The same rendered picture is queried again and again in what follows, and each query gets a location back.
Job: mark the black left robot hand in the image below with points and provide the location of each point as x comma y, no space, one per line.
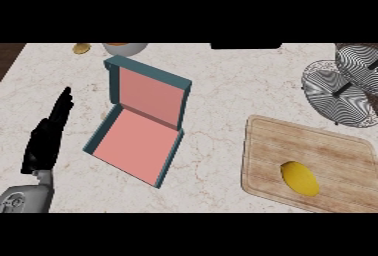
46,140

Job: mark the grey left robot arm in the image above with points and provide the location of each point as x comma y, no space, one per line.
30,196

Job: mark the yellow can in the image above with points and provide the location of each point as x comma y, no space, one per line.
299,178

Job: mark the wooden cutting board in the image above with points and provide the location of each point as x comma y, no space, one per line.
311,163

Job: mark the open teal and pink box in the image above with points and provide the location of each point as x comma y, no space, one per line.
142,123

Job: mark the small yellow-brown food item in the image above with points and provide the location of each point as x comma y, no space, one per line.
82,48

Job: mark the pale grey bowl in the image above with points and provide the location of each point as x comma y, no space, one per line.
124,48

